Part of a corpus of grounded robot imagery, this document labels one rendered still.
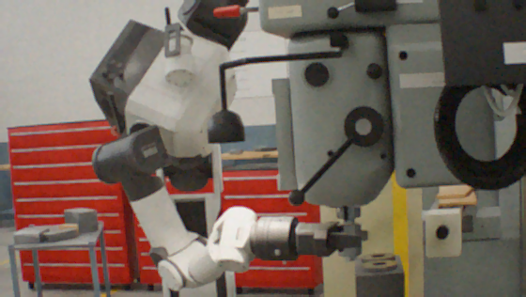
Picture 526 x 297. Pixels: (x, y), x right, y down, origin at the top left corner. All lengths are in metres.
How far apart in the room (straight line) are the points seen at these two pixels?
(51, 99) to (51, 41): 0.85
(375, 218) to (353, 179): 1.85
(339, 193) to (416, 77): 0.26
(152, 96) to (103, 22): 9.70
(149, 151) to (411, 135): 0.64
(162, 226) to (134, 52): 0.42
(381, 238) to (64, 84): 8.89
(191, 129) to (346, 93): 0.51
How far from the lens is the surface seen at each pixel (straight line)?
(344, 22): 1.44
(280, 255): 1.59
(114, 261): 6.82
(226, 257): 1.60
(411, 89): 1.43
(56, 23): 11.91
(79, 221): 4.73
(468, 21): 1.18
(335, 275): 3.38
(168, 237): 1.84
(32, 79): 12.06
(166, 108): 1.86
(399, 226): 3.31
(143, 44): 1.97
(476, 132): 1.43
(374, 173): 1.47
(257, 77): 10.82
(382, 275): 1.93
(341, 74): 1.46
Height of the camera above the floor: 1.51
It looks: 3 degrees down
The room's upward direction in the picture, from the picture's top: 4 degrees counter-clockwise
